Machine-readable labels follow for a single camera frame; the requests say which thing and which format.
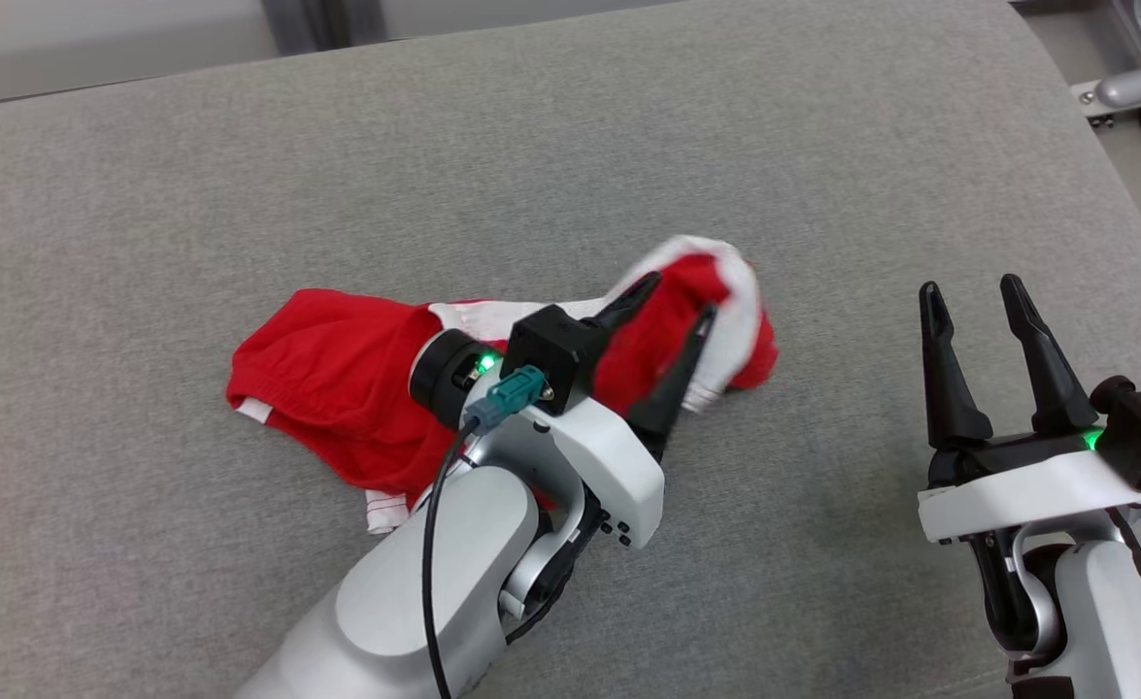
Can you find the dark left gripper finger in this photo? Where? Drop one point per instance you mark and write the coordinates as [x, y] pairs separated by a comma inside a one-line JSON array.
[[672, 393], [628, 299]]

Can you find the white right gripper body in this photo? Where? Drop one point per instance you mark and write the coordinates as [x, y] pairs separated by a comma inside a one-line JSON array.
[[1017, 490]]

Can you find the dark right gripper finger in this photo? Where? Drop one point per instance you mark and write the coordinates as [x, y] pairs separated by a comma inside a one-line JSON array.
[[949, 388], [1051, 374]]

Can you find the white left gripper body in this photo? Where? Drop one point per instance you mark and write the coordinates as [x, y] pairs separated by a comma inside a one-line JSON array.
[[609, 466]]

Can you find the red shorts white waistband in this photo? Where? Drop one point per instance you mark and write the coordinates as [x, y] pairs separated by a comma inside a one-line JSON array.
[[337, 379]]

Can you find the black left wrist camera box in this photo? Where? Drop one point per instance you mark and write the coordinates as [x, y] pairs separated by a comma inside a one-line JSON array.
[[546, 354]]

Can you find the white metal frame with caster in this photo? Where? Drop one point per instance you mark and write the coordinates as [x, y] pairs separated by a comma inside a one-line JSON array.
[[1138, 87]]

